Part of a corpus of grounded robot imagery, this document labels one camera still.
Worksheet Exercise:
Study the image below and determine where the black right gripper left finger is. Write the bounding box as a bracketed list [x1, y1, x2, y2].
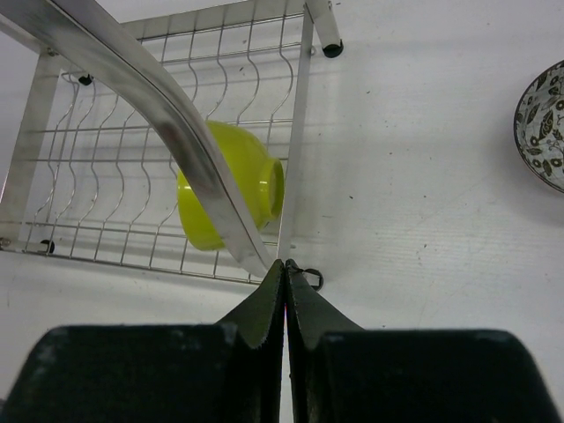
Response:
[1, 261, 285, 422]

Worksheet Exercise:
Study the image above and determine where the green round bowl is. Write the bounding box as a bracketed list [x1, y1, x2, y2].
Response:
[176, 121, 285, 251]

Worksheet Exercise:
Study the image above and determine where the pink floral bowl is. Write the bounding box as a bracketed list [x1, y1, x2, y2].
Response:
[513, 61, 563, 192]

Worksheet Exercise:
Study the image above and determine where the stainless steel dish rack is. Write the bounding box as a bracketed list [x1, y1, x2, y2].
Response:
[0, 0, 344, 292]

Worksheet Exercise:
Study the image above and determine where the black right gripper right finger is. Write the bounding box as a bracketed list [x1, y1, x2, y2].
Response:
[286, 260, 560, 422]

